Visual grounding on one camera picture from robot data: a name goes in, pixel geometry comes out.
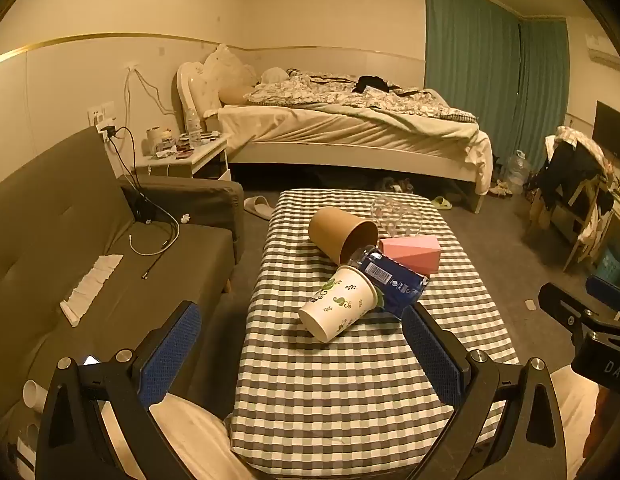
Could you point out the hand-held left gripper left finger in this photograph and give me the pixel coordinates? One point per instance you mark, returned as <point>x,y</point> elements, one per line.
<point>170,355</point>

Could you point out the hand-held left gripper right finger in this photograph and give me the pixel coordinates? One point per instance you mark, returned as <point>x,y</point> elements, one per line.
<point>430,355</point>

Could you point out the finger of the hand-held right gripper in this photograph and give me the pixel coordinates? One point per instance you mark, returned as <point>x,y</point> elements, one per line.
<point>562,305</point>
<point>608,291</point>

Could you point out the white cup with green print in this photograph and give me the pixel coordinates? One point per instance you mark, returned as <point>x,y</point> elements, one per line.
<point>335,305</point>

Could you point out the small white paper cup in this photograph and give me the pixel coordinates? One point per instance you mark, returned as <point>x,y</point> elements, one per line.
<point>35,394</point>

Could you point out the clear plastic cup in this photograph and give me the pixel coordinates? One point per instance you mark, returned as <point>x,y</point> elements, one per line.
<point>397,215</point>

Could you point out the brown paper cup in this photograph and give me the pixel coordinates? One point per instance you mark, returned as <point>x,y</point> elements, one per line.
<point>335,232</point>

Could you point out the blue bin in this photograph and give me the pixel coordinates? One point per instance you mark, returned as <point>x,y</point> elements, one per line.
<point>609,265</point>

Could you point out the white cloth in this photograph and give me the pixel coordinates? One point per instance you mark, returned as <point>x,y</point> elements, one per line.
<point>572,410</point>
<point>190,440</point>

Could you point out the blue labelled bottle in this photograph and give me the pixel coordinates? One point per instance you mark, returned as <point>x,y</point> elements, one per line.
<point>394,280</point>

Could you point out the checked tablecloth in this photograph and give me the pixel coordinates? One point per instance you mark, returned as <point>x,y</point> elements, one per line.
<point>350,390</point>

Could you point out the pink box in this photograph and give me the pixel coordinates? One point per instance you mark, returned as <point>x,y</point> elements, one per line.
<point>412,255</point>

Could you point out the white folded tissue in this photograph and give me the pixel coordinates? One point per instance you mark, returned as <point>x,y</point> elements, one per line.
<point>92,285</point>

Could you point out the wooden chair with clothes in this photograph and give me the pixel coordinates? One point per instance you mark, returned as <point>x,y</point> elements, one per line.
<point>572,175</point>

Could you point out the large water jug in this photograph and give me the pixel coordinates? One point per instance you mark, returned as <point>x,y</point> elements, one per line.
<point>514,175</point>

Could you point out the yellow slipper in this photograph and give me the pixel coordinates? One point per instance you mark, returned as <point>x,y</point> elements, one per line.
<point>442,203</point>

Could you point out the black television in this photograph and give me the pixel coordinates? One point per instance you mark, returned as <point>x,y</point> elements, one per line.
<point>612,127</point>

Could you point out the beige slipper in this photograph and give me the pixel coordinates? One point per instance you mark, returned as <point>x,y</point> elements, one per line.
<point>257,207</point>

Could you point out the olive green sofa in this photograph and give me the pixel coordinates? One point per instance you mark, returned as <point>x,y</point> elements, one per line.
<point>40,240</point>

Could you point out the pair of dark shoes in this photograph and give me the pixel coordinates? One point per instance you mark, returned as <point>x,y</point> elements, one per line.
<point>394,185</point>

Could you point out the white nightstand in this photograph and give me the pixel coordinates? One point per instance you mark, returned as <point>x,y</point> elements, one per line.
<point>190,160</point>

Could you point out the tissue roll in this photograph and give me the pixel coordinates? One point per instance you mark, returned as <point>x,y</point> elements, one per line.
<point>154,141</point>

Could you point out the clear water bottle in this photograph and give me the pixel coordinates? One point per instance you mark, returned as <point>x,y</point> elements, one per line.
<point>194,127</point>

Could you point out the white bed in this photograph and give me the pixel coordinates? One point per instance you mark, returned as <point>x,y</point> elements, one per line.
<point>340,135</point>

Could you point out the white air conditioner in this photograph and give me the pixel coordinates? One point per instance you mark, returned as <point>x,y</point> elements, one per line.
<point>602,50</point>

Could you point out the floral blanket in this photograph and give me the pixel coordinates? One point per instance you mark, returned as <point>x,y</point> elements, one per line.
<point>340,95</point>

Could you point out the teal curtain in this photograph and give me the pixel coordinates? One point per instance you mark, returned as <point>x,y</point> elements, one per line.
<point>469,45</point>

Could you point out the black clothing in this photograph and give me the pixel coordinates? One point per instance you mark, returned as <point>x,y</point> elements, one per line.
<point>372,84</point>

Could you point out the white pillow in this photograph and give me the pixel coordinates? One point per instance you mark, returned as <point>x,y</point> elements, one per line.
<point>230,75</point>

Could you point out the wall socket with charger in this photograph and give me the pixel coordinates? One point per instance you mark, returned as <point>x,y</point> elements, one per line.
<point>106,127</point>

